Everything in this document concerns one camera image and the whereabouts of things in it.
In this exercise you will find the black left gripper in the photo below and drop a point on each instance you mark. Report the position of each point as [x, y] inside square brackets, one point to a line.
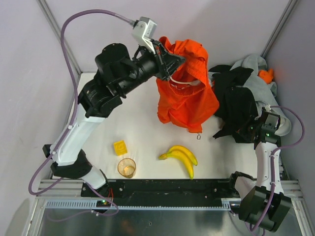
[161, 63]

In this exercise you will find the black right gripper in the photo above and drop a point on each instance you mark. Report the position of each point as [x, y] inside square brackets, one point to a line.
[246, 130]

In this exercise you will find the orange drawstring shorts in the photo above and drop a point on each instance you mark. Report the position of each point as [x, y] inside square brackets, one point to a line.
[191, 77]

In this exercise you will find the black cloth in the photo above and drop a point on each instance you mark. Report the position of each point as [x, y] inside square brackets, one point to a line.
[236, 103]

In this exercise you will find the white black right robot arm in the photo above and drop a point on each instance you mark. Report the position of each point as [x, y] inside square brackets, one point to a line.
[263, 203]

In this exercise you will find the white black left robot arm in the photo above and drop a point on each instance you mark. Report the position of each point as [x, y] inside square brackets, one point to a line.
[117, 75]

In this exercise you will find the grey sweatshirt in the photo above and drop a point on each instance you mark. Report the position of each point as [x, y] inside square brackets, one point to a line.
[264, 94]

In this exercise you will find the orange zip jacket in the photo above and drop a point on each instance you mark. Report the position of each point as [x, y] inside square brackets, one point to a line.
[188, 112]

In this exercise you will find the yellow banana rear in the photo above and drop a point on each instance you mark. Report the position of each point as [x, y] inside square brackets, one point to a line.
[186, 151]

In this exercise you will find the yellow toy cube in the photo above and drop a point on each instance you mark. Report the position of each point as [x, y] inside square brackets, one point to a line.
[120, 148]

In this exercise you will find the amber transparent plastic cup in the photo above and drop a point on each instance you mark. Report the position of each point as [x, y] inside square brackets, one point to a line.
[127, 167]

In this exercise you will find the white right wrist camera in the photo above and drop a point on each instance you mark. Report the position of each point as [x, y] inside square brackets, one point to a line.
[270, 117]

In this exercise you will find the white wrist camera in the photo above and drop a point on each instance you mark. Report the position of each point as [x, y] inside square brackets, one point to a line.
[143, 32]
[270, 117]

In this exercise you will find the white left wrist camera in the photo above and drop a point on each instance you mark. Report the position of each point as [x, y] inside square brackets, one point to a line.
[143, 32]

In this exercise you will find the grey slotted cable duct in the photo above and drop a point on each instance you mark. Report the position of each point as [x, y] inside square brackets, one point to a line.
[223, 204]

